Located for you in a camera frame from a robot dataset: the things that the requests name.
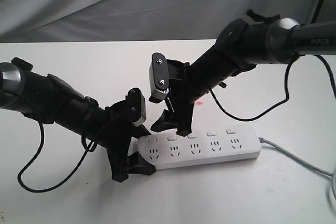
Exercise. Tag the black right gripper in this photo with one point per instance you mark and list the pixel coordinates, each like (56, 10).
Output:
(230, 55)

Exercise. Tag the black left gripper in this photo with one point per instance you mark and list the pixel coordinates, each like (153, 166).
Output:
(51, 100)

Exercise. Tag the white five-socket power strip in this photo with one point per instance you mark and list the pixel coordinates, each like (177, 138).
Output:
(205, 146)

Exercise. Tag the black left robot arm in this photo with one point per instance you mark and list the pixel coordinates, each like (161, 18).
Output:
(11, 84)

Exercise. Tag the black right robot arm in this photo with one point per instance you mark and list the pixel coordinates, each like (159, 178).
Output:
(287, 40)

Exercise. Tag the grey backdrop cloth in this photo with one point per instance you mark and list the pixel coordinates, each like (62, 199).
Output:
(134, 20)

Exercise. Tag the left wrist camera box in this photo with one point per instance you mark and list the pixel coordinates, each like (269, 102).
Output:
(136, 107)

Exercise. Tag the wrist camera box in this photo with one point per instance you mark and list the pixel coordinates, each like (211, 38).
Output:
(159, 76)
(136, 107)

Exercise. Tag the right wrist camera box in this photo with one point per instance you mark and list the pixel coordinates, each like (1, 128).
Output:
(159, 76)

